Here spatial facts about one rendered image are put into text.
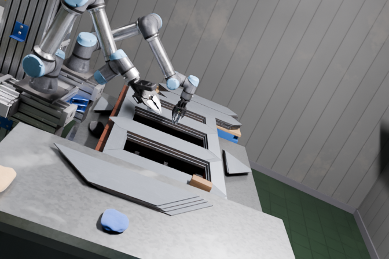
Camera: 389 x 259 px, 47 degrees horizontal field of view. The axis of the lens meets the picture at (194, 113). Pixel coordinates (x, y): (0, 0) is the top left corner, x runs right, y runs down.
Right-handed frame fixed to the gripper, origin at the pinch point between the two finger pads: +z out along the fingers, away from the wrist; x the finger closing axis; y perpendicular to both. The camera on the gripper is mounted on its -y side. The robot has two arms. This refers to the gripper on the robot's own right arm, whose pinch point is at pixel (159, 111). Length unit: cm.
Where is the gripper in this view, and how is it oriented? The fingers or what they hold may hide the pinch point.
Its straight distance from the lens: 216.5
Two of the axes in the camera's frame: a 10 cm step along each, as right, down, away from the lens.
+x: -6.2, 5.3, -5.7
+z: 5.7, 8.1, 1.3
